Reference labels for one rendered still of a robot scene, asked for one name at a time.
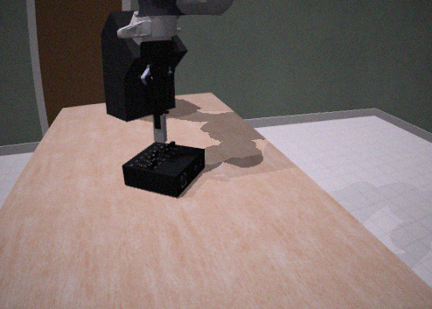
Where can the black lighting desk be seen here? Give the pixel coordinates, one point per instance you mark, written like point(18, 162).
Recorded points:
point(173, 170)

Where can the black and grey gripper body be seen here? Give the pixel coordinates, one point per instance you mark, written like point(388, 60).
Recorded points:
point(156, 55)

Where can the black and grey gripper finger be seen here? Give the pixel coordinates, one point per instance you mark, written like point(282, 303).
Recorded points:
point(152, 93)
point(166, 92)

